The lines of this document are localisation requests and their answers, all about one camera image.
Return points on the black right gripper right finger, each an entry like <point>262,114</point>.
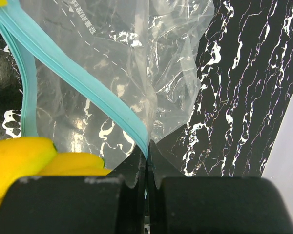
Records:
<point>211,205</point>

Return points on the clear zip top bag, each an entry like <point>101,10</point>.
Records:
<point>105,76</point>

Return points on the yellow banana bunch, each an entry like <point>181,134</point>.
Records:
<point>37,156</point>

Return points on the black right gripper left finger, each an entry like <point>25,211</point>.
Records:
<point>111,204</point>

